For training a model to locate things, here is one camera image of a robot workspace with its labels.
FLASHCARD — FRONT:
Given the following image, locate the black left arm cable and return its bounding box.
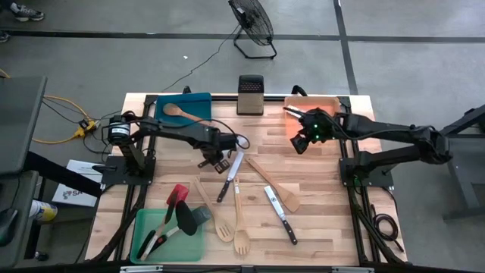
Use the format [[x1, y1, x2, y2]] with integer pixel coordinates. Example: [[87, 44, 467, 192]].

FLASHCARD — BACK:
[[123, 110, 252, 152]]

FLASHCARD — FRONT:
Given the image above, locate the black metal table frame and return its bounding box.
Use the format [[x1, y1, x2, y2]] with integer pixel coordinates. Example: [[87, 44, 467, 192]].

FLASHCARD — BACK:
[[89, 93, 408, 267]]

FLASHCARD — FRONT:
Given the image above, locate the black diagonal bar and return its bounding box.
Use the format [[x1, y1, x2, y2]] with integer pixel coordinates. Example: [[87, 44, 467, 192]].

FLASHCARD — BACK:
[[23, 150, 104, 199]]

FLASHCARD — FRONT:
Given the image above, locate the green plastic bin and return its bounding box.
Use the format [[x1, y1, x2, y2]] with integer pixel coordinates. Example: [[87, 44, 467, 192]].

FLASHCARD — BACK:
[[130, 207, 205, 264]]

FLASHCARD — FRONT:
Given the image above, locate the white printed paper sheet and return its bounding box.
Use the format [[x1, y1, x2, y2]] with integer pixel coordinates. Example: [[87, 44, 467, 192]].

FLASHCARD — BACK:
[[51, 158, 104, 208]]

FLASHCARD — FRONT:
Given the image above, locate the black fan power cable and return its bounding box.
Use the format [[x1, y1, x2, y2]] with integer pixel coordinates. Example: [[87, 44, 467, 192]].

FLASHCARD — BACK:
[[161, 24, 242, 93]]

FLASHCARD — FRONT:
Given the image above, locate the red spatula wooden handle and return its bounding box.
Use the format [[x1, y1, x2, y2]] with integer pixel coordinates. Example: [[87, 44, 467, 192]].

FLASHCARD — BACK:
[[145, 183, 191, 257]]

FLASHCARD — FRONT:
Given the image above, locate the wooden slotted spatula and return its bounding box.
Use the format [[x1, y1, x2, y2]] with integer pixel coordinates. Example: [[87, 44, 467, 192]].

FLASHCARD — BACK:
[[193, 175, 236, 244]]

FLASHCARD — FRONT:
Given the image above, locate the steel box grater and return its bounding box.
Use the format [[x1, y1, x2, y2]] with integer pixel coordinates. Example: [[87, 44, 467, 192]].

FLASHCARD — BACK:
[[236, 74, 265, 117]]

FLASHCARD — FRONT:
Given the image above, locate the dark computer mouse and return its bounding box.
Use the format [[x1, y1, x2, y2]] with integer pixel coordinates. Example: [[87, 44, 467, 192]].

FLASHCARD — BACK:
[[0, 207, 20, 248]]

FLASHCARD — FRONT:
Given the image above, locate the black metal stand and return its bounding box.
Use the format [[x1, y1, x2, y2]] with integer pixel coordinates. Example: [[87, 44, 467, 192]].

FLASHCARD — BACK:
[[440, 103, 485, 222]]

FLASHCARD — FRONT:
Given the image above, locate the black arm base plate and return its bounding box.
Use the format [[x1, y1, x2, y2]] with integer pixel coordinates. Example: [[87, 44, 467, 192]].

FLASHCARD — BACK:
[[339, 156, 396, 189], [91, 154, 158, 187]]

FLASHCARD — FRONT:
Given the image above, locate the wooden notched spoon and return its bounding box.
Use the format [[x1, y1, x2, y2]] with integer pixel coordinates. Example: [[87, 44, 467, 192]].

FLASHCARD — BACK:
[[231, 176, 252, 256]]

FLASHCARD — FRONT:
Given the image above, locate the orange plastic bin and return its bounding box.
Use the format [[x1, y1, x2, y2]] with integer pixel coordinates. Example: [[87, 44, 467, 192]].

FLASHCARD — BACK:
[[283, 95, 343, 138]]

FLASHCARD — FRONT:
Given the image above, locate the yellow extension cable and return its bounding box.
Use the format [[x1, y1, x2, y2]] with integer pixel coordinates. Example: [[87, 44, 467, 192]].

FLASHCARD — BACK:
[[0, 67, 96, 146]]

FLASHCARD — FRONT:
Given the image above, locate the white yellow spray can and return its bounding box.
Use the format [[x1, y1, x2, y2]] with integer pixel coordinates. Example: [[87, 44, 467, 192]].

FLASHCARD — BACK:
[[29, 199, 59, 223]]

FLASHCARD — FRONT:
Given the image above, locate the black oval serving spoon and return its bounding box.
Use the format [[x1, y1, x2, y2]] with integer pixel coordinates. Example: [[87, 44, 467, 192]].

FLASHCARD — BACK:
[[149, 199, 199, 248]]

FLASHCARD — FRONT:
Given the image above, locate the blue plastic bin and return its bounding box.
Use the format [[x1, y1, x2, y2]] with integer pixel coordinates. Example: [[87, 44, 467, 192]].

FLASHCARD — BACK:
[[153, 92, 214, 130]]

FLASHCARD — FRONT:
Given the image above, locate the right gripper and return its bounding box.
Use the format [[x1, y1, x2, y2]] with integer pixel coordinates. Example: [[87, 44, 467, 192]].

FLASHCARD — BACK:
[[296, 106, 339, 145]]

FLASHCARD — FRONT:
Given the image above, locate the grey desk top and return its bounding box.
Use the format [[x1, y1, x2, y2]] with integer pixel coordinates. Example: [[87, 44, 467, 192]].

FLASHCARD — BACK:
[[0, 74, 49, 176], [0, 169, 40, 268]]

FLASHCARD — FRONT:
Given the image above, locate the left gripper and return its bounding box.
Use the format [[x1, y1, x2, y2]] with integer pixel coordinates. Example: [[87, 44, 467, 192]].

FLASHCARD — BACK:
[[196, 130, 239, 176]]

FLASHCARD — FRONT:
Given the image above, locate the coiled black cable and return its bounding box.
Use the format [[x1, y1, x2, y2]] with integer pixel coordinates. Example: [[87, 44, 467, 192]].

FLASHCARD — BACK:
[[372, 203, 405, 254]]

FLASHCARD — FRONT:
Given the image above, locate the black floor fan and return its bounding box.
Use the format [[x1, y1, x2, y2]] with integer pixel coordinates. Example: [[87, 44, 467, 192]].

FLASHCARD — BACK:
[[227, 0, 278, 61]]

